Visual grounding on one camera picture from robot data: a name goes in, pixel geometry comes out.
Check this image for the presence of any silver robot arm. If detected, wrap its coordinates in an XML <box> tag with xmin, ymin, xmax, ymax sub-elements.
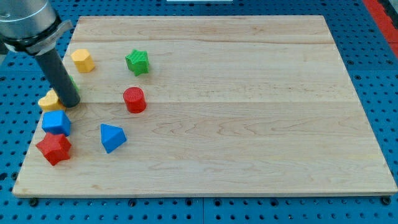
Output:
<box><xmin>1</xmin><ymin>0</ymin><xmax>73</xmax><ymax>55</ymax></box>

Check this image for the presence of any red cylinder block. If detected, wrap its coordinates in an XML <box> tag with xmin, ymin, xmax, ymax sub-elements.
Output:
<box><xmin>123</xmin><ymin>87</ymin><xmax>147</xmax><ymax>113</ymax></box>

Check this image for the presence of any red star block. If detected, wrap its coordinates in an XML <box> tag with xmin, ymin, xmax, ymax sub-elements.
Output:
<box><xmin>35</xmin><ymin>133</ymin><xmax>72</xmax><ymax>166</ymax></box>

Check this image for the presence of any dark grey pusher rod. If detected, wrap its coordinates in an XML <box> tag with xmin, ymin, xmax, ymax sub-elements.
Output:
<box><xmin>35</xmin><ymin>49</ymin><xmax>80</xmax><ymax>108</ymax></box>

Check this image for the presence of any yellow hexagon block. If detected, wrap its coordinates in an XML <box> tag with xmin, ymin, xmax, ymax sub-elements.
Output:
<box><xmin>71</xmin><ymin>49</ymin><xmax>95</xmax><ymax>73</ymax></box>

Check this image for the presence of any blue cube block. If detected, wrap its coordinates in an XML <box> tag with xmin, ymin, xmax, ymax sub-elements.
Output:
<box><xmin>42</xmin><ymin>110</ymin><xmax>71</xmax><ymax>136</ymax></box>

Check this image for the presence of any green star block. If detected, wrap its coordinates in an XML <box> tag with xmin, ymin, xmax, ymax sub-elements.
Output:
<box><xmin>125</xmin><ymin>49</ymin><xmax>149</xmax><ymax>77</ymax></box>

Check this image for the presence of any red tape strip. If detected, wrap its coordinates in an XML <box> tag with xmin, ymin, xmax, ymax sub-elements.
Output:
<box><xmin>363</xmin><ymin>0</ymin><xmax>397</xmax><ymax>57</ymax></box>

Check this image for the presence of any green block behind rod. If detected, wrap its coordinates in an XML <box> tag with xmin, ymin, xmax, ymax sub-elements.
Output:
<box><xmin>69</xmin><ymin>75</ymin><xmax>80</xmax><ymax>92</ymax></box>

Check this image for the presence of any wooden board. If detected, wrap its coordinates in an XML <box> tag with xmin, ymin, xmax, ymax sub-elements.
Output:
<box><xmin>13</xmin><ymin>16</ymin><xmax>397</xmax><ymax>198</ymax></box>

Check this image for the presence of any yellow heart block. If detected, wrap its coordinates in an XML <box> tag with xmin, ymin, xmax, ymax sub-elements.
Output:
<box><xmin>38</xmin><ymin>89</ymin><xmax>66</xmax><ymax>112</ymax></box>

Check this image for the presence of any blue triangle block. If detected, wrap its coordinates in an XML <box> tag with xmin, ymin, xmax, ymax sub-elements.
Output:
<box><xmin>100</xmin><ymin>124</ymin><xmax>127</xmax><ymax>154</ymax></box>

